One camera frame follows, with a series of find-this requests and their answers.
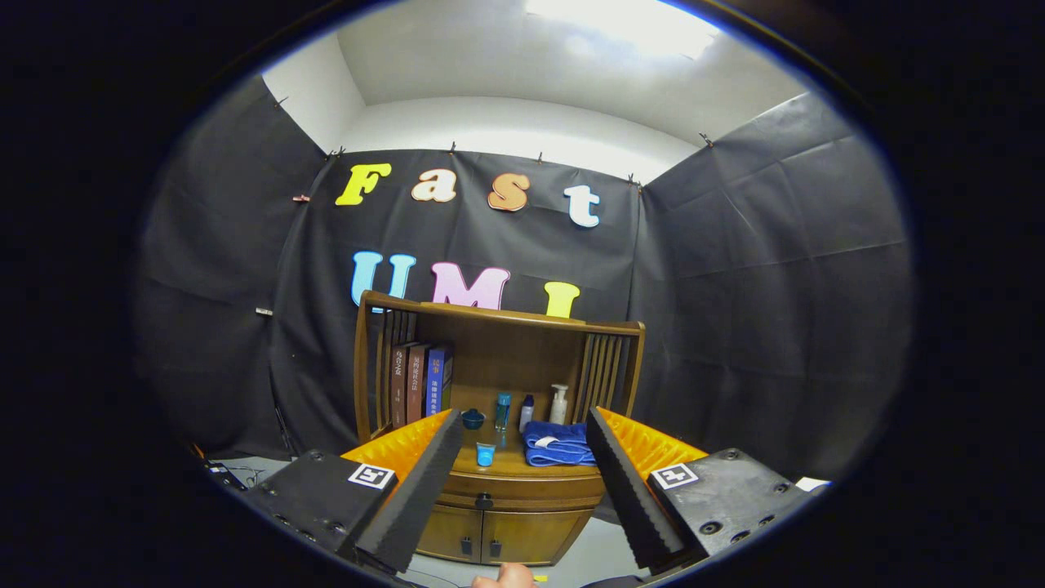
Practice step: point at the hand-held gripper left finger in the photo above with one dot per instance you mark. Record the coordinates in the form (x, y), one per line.
(420, 498)

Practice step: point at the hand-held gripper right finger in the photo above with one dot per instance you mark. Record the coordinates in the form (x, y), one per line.
(633, 498)

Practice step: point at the light blue tube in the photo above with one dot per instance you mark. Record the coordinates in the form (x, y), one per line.
(486, 456)

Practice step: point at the wooden cabinet door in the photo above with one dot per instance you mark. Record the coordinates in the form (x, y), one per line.
(535, 536)
(449, 535)

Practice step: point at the wooden countertop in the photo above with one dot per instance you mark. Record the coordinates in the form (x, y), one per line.
(510, 461)

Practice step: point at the wooden cabinet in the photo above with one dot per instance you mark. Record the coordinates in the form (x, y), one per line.
(522, 359)

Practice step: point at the blue folded towel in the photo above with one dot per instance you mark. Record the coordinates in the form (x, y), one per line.
(563, 453)

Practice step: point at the dark blue lidded teacup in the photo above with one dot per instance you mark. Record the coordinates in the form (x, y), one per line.
(473, 420)

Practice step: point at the reddish brown book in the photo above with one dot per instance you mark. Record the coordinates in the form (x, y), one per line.
(416, 384)

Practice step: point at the dark brown book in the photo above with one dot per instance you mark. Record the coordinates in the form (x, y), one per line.
(398, 384)

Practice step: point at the white pump bottle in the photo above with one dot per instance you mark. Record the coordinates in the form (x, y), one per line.
(558, 408)

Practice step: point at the teal glass bottle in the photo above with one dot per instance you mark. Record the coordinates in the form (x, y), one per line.
(503, 412)

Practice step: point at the blue book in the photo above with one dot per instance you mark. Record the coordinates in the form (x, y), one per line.
(437, 380)

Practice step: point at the white bottle with blue cap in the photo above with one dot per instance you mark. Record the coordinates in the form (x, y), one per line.
(526, 416)

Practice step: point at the white sheet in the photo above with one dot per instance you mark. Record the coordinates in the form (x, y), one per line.
(812, 484)

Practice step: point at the black backdrop cloth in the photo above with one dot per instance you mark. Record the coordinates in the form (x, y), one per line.
(775, 286)

